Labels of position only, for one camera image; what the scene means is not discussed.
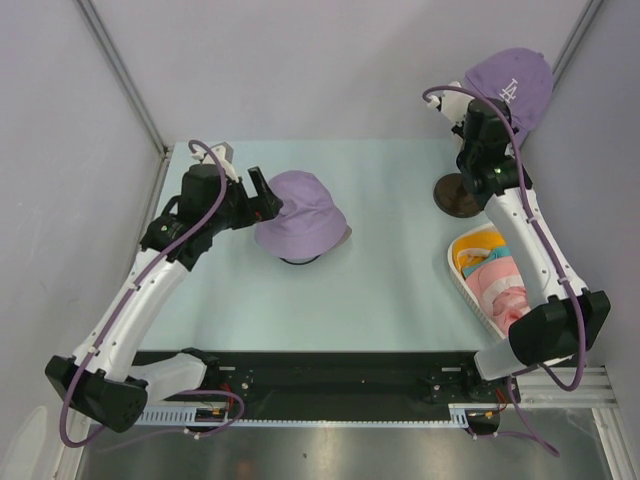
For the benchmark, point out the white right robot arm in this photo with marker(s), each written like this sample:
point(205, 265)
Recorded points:
point(566, 316)

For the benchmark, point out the purple baseball cap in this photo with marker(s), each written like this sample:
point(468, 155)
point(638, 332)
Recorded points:
point(522, 79)

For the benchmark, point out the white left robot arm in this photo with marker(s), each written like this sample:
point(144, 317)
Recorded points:
point(100, 379)

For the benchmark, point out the purple bucket hat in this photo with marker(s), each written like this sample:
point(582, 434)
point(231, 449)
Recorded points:
point(308, 224)

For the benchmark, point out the white slotted cable duct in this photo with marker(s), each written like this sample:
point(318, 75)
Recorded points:
point(214, 414)

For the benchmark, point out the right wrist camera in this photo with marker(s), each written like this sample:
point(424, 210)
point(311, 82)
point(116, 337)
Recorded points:
point(452, 104)

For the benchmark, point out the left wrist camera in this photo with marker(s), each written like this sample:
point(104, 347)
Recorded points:
point(223, 152)

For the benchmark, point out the aluminium frame rail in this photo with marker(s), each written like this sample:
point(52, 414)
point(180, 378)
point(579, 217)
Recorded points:
point(114, 61)

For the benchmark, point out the white perforated plastic basket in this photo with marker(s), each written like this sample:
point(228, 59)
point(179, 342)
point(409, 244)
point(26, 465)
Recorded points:
point(465, 291)

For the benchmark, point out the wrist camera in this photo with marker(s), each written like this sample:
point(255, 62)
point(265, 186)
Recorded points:
point(223, 152)
point(452, 104)

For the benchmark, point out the grey bucket hat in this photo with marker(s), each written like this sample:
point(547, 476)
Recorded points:
point(345, 236)

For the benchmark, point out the teal cap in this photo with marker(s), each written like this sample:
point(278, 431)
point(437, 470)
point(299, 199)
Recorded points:
point(495, 254)

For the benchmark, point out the yellow hat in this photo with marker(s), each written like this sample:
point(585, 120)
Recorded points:
point(473, 248)

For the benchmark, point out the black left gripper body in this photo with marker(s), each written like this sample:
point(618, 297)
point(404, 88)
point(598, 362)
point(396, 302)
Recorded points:
point(234, 212)

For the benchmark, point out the pink bucket hat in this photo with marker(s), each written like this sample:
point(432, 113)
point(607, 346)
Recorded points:
point(500, 292)

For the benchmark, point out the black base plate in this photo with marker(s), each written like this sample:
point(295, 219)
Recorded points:
point(357, 381)

